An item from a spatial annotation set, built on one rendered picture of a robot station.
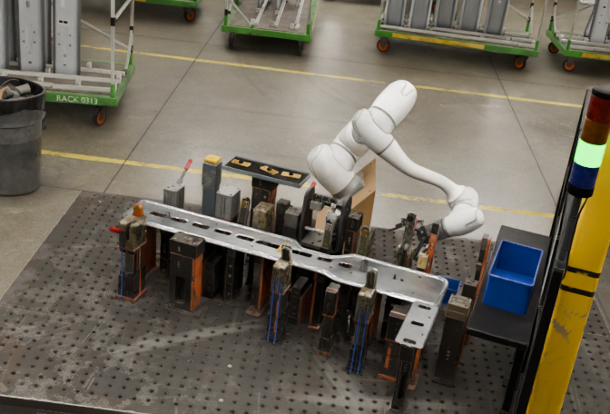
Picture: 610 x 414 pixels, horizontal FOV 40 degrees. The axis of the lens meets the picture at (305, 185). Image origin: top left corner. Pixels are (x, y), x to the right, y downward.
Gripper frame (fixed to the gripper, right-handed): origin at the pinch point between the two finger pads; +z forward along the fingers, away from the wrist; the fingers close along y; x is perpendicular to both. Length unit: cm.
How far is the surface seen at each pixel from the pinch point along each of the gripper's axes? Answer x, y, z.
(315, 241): -33.0, -9.5, 20.5
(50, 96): 140, -211, 319
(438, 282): -31.9, 21.7, -27.1
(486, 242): -27, 12, -49
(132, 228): -89, -33, 67
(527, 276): -9, 29, -55
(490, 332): -54, 44, -49
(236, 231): -55, -22, 43
